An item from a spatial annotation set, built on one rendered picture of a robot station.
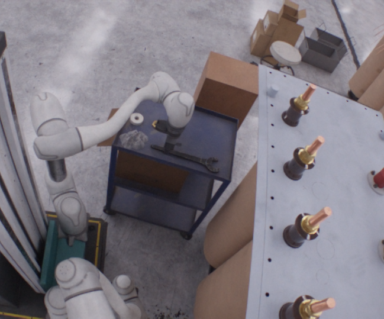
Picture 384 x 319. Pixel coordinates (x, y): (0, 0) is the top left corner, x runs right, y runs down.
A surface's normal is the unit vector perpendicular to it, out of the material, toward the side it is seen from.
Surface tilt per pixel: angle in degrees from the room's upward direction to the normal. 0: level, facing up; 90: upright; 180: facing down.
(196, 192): 0
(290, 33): 81
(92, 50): 0
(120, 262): 0
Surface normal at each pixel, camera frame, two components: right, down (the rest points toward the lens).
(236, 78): 0.24, -0.54
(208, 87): -0.16, 0.80
